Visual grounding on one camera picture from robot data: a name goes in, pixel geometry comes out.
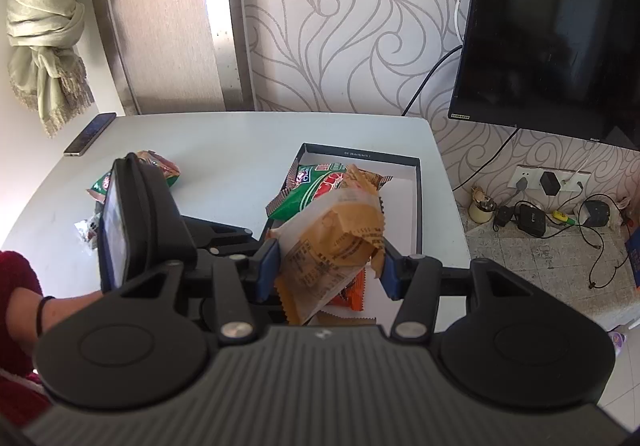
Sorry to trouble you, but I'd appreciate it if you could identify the pale green knotted curtain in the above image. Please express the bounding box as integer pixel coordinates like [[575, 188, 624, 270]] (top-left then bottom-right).
[[0, 0, 96, 139]]

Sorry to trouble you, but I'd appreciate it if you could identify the dark candy clear wrapper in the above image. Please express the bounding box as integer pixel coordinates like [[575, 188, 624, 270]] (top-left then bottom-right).
[[74, 216, 103, 249]]

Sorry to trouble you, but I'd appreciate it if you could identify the brown crimped snack packet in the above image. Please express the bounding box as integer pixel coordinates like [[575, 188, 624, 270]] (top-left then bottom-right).
[[320, 310, 377, 325]]

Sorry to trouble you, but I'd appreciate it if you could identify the white cup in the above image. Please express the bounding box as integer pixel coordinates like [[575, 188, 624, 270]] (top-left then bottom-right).
[[469, 188, 497, 225]]

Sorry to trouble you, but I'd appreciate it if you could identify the black rounded device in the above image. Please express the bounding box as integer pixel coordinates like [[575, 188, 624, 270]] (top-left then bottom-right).
[[582, 200, 611, 227]]

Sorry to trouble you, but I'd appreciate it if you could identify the tan bread packet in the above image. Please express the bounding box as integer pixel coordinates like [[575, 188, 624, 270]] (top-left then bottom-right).
[[274, 165, 397, 327]]

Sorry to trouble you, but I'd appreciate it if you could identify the orange snack packet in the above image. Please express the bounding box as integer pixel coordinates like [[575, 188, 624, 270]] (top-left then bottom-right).
[[339, 272, 367, 311]]

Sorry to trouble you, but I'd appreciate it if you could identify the black television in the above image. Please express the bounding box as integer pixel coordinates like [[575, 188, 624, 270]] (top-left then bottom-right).
[[447, 0, 640, 150]]

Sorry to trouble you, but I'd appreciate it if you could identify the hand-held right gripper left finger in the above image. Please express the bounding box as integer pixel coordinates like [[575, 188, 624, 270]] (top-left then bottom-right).
[[107, 238, 280, 346]]

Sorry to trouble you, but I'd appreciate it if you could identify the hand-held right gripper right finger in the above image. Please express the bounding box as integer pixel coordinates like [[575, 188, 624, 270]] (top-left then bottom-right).
[[380, 243, 566, 344]]

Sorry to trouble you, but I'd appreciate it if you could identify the black television cable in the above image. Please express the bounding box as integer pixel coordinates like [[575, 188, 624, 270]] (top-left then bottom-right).
[[401, 43, 464, 117]]

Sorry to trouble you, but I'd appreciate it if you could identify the smartphone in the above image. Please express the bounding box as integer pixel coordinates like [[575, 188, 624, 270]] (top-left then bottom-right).
[[63, 112, 117, 157]]

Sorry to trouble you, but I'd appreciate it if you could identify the black power adapter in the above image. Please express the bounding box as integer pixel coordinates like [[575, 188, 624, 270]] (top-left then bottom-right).
[[540, 171, 564, 197]]

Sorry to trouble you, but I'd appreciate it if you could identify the black loose cable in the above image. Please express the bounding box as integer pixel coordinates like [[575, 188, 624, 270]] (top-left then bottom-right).
[[580, 225, 632, 290]]

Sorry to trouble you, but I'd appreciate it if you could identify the blue box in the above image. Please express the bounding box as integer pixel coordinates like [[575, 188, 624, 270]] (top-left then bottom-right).
[[625, 226, 640, 293]]

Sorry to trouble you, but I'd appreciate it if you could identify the white wall outlet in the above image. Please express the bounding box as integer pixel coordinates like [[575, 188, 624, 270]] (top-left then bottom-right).
[[507, 165, 594, 195]]

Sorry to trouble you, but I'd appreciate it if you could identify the grey shallow box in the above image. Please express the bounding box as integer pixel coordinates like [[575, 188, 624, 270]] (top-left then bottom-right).
[[261, 142, 427, 327]]

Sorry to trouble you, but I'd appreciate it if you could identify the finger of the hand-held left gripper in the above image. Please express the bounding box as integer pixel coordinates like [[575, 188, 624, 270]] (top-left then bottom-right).
[[182, 214, 254, 239], [195, 238, 264, 259]]

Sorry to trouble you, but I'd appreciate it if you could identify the person's left forearm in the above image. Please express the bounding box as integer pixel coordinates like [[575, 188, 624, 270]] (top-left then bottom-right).
[[7, 286, 106, 342]]

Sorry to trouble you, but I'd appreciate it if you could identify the black hair tie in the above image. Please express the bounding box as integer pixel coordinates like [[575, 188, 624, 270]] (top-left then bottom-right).
[[36, 295, 57, 338]]

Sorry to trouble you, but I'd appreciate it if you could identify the black set-top box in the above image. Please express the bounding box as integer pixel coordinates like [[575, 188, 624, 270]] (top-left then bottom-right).
[[515, 203, 549, 237]]

